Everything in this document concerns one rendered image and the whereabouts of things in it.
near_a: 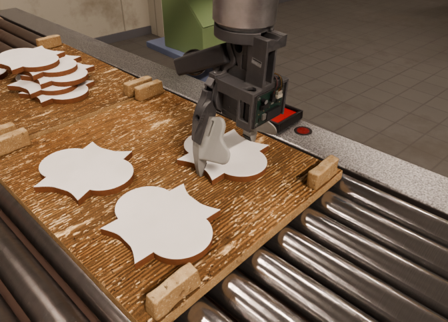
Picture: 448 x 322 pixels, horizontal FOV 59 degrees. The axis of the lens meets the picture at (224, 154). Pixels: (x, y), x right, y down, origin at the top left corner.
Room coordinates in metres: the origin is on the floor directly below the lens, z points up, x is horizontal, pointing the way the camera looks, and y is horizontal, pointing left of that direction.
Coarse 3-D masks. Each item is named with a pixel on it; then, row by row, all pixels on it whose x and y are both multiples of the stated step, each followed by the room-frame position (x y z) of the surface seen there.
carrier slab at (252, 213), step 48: (48, 144) 0.54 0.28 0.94; (96, 144) 0.54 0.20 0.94; (144, 144) 0.54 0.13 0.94; (48, 192) 0.42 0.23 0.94; (192, 192) 0.42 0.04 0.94; (240, 192) 0.42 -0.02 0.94; (288, 192) 0.42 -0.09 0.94; (96, 240) 0.33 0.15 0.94; (240, 240) 0.33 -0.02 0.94; (144, 288) 0.26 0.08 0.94
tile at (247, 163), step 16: (192, 144) 0.52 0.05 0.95; (240, 144) 0.52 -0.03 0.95; (256, 144) 0.52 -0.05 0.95; (192, 160) 0.48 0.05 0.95; (240, 160) 0.48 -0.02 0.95; (256, 160) 0.48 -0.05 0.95; (208, 176) 0.44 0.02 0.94; (224, 176) 0.45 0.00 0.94; (240, 176) 0.44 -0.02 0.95; (256, 176) 0.44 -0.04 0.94
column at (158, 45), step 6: (150, 42) 1.25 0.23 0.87; (156, 42) 1.25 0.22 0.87; (162, 42) 1.25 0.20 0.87; (150, 48) 1.25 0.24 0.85; (156, 48) 1.22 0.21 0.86; (162, 48) 1.20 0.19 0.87; (168, 48) 1.19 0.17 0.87; (168, 54) 1.17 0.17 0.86; (174, 54) 1.15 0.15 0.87; (180, 54) 1.14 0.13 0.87; (204, 72) 1.17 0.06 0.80; (198, 78) 1.17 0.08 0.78; (204, 78) 1.17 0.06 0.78
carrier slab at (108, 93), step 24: (72, 48) 1.00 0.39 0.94; (96, 72) 0.84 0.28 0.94; (120, 72) 0.84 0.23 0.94; (0, 96) 0.71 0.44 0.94; (96, 96) 0.71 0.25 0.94; (120, 96) 0.71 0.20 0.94; (0, 120) 0.62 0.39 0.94; (24, 120) 0.62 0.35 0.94; (48, 120) 0.62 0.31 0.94; (72, 120) 0.62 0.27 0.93
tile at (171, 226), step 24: (144, 192) 0.40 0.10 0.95; (168, 192) 0.40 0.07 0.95; (120, 216) 0.36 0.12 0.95; (144, 216) 0.36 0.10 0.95; (168, 216) 0.36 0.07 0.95; (192, 216) 0.36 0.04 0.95; (216, 216) 0.36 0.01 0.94; (120, 240) 0.33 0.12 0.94; (144, 240) 0.32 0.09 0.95; (168, 240) 0.32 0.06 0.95; (192, 240) 0.32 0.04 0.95; (144, 264) 0.29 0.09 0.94; (168, 264) 0.29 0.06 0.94
